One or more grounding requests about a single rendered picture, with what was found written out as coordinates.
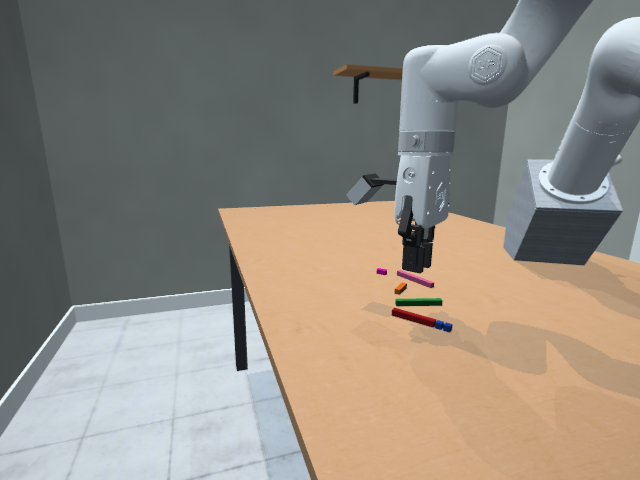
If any pink rod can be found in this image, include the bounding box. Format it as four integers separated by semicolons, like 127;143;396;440
397;270;434;288

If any dark red rod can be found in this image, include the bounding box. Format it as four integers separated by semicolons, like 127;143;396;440
392;308;436;328

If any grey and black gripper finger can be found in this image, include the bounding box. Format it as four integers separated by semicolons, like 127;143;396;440
398;195;425;274
422;226;436;268

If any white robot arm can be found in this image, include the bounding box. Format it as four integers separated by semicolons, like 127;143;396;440
346;0;640;205

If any green rod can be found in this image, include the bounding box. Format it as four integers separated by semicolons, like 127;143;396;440
395;298;443;306

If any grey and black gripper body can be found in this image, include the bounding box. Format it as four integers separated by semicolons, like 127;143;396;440
394;151;453;229

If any orange rod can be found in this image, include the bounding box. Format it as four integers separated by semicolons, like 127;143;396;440
394;282;407;295

